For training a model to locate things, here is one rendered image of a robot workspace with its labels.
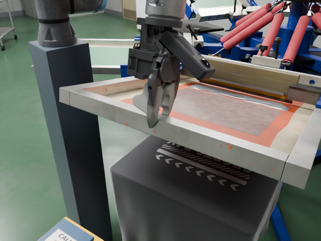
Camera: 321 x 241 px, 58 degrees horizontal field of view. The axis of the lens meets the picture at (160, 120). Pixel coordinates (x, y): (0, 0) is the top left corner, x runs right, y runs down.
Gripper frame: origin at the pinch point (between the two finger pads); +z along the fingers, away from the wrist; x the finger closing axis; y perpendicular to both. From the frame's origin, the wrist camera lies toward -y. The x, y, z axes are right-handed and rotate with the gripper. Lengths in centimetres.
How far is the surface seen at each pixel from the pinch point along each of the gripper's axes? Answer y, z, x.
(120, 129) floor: 139, 87, -163
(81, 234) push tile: 10.1, 27.5, 11.2
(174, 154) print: 9.1, 20.7, -27.4
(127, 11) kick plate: 481, -29, -587
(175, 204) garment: -1.5, 25.8, -10.8
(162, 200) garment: 2.6, 26.4, -10.9
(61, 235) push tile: 13.5, 28.1, 13.8
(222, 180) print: -8.8, 21.4, -24.4
